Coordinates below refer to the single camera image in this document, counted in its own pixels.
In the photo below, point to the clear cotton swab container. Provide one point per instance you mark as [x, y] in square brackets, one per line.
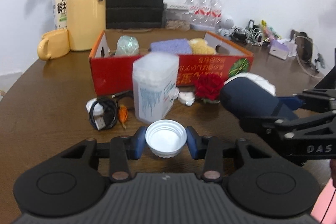
[154, 79]

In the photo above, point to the milk carton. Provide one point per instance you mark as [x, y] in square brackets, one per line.
[60, 13]

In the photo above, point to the water bottle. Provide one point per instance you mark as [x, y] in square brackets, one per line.
[204, 8]
[215, 12]
[194, 7]

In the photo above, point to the navy blue cloth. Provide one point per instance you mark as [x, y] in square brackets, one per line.
[244, 98]

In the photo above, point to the iridescent green ball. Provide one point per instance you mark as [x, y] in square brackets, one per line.
[127, 46]

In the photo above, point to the purple folded towel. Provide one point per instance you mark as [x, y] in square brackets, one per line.
[175, 46]

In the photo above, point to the small orange flower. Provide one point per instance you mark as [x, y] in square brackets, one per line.
[122, 115]

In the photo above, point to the white robot figurine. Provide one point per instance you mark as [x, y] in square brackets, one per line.
[226, 25]

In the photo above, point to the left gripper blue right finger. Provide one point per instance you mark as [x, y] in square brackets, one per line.
[194, 143]

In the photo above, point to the water bottle middle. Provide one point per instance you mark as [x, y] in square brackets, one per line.
[204, 8]

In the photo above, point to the water bottle right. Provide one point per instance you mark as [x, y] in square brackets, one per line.
[215, 12]

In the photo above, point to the white plastic lid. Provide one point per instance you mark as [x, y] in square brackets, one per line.
[166, 138]

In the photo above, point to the water bottle left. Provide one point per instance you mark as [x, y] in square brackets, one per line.
[194, 7]

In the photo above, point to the clear food storage container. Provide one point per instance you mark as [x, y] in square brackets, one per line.
[176, 16]

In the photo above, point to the purple tissue pack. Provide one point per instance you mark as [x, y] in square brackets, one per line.
[283, 48]

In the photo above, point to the brown leather item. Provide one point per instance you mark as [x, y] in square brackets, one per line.
[308, 55]

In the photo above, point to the white charger plug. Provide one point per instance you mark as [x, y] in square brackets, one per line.
[98, 109]

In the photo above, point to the red cardboard box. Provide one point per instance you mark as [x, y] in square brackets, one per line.
[113, 74]

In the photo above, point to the yellow thermos jug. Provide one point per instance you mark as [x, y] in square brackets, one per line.
[86, 20]

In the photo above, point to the yellow ceramic mug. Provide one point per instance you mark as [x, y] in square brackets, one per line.
[54, 44]

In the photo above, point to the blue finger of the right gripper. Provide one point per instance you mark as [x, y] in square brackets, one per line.
[282, 111]
[293, 102]

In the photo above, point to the yellow fluffy towel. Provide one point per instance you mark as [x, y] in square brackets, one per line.
[199, 46]

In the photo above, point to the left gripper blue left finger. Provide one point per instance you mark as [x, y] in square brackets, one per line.
[138, 143]

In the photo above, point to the white small clip object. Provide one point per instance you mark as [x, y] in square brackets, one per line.
[186, 98]

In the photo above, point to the red artificial rose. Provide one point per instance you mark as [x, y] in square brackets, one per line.
[208, 87]

